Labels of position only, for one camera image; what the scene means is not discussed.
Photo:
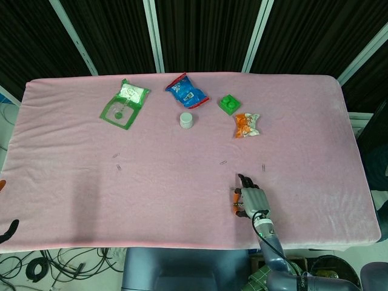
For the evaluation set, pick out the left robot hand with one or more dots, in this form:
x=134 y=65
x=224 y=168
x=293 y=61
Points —
x=12 y=228

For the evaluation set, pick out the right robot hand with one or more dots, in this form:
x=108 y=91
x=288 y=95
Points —
x=254 y=200

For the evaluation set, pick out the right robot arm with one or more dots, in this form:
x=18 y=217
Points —
x=274 y=248

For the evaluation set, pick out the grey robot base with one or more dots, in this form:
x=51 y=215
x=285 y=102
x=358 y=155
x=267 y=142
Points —
x=182 y=266

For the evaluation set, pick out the pink tablecloth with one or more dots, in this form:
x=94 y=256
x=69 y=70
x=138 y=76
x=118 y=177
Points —
x=182 y=212

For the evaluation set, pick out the orange white crumpled wrapper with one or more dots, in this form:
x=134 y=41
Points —
x=246 y=125

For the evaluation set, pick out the green checkered cloth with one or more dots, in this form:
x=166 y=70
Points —
x=257 y=279

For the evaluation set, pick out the green toy brick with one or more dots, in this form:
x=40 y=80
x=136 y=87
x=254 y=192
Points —
x=229 y=103

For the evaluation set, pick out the white small cup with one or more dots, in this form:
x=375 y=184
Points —
x=186 y=120

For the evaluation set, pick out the black trash bin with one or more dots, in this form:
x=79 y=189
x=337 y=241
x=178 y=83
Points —
x=339 y=266

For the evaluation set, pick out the blue snack bag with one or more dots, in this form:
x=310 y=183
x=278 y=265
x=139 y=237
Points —
x=186 y=92

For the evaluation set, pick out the green white plastic packet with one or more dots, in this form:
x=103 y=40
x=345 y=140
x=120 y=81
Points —
x=128 y=97

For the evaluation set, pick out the black pleated curtain panel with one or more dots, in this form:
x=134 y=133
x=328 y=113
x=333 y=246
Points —
x=376 y=78
x=30 y=36
x=318 y=36
x=115 y=36
x=206 y=36

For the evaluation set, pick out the white metal frame post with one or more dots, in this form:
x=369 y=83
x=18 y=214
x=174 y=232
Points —
x=9 y=95
x=153 y=36
x=363 y=54
x=76 y=42
x=257 y=36

